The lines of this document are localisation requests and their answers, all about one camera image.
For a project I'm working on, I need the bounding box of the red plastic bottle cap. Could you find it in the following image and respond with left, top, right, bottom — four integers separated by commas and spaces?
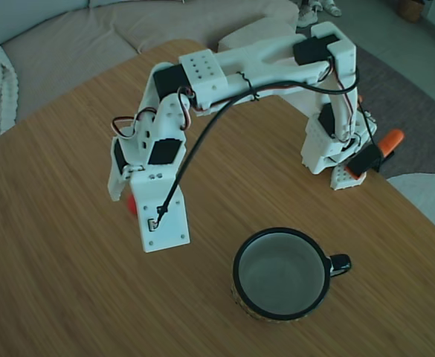
126, 193, 139, 217

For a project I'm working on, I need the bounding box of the beige sofa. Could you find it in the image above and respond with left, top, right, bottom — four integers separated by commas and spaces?
0, 0, 300, 152

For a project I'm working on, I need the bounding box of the beige ottoman cushion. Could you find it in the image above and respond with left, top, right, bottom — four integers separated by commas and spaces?
216, 22, 307, 54

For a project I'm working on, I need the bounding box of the black-rimmed white enamel mug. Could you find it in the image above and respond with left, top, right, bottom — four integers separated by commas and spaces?
231, 226, 352, 324

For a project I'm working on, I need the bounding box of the white sneaker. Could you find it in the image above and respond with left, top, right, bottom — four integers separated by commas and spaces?
319, 0, 343, 18
297, 0, 318, 28

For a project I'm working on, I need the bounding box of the grey rug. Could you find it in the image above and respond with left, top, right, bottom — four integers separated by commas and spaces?
294, 25, 435, 180

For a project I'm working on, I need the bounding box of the brown wicker basket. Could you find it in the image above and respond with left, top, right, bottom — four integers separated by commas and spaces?
397, 0, 426, 24

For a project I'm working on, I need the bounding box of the black camera cable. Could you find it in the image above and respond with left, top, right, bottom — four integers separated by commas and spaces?
155, 65, 384, 226

